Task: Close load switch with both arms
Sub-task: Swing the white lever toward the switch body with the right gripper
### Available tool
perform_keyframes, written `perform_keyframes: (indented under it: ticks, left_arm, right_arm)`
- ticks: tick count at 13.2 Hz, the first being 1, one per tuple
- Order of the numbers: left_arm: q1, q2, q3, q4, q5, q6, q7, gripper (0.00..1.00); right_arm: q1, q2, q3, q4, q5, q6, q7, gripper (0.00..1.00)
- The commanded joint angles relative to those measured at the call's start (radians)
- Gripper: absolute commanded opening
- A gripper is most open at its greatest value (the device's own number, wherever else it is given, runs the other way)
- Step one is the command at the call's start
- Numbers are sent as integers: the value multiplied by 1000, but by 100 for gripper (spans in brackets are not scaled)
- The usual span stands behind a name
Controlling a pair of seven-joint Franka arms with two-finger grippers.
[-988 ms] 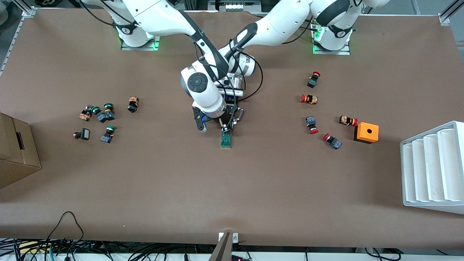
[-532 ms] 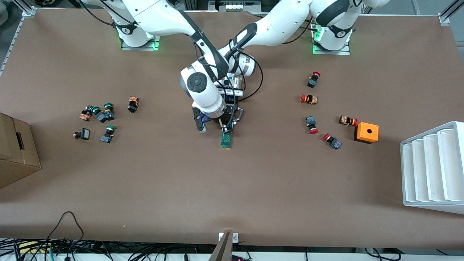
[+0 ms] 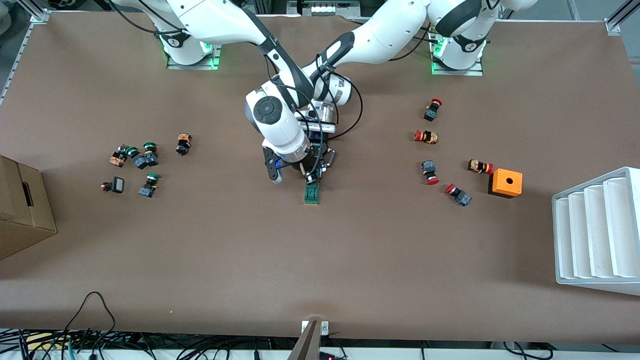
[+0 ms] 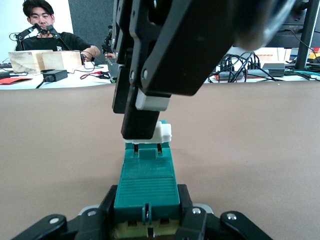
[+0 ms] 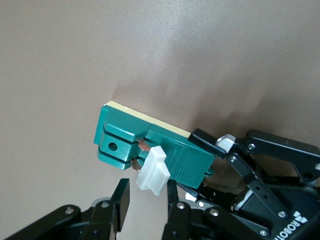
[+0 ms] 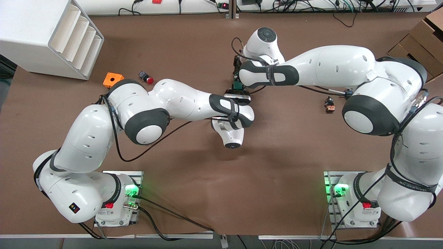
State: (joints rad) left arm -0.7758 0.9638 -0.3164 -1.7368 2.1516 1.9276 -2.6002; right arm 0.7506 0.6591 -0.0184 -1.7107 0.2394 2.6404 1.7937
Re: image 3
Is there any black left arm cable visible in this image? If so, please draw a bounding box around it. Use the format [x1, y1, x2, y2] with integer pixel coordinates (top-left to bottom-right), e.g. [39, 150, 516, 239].
[314, 52, 364, 141]

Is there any red emergency button black block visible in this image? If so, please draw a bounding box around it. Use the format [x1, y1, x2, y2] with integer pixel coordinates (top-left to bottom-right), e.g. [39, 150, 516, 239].
[423, 98, 443, 122]

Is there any white slotted tray rack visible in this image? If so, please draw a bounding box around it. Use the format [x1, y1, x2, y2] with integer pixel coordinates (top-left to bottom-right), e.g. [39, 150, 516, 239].
[551, 166, 640, 297]

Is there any aluminium table edge profile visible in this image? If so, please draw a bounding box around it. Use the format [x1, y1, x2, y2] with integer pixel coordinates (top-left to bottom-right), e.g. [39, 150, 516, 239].
[0, 10, 51, 106]

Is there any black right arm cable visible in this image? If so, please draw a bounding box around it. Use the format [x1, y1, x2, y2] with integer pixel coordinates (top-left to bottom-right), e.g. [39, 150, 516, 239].
[111, 0, 326, 176]

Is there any black looped cable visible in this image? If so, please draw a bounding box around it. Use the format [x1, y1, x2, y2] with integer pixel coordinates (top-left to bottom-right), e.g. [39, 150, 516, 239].
[64, 291, 117, 347]

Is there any white power strip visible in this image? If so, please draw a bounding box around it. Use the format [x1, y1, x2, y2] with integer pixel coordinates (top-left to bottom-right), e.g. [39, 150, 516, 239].
[310, 2, 358, 15]

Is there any orange button enclosure box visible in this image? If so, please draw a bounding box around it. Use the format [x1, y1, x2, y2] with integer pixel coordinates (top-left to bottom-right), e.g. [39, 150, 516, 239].
[487, 168, 524, 199]

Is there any black cable bundle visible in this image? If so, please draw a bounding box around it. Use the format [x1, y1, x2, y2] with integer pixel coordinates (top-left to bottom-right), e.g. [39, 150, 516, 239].
[0, 327, 301, 360]

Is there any aluminium arm base plate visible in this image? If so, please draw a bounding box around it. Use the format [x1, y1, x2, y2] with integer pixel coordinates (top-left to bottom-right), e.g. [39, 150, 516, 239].
[430, 20, 485, 77]
[166, 42, 222, 71]

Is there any brown cardboard box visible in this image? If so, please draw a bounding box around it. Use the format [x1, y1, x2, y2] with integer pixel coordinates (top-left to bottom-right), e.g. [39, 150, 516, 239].
[0, 155, 58, 261]

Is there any green pushbutton blue block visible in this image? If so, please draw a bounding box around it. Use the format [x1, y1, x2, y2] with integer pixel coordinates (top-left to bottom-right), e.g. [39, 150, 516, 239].
[138, 172, 161, 199]
[125, 146, 147, 170]

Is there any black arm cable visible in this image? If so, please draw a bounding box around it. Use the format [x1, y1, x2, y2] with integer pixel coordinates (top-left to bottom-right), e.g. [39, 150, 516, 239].
[111, 0, 326, 176]
[314, 52, 364, 141]

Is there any grey camera mounting bar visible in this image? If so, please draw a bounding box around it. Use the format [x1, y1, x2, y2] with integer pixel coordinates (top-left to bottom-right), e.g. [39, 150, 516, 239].
[287, 320, 324, 360]

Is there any red emergency button blue block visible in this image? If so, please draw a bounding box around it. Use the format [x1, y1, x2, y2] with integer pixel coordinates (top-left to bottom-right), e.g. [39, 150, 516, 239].
[421, 160, 440, 186]
[444, 183, 473, 207]

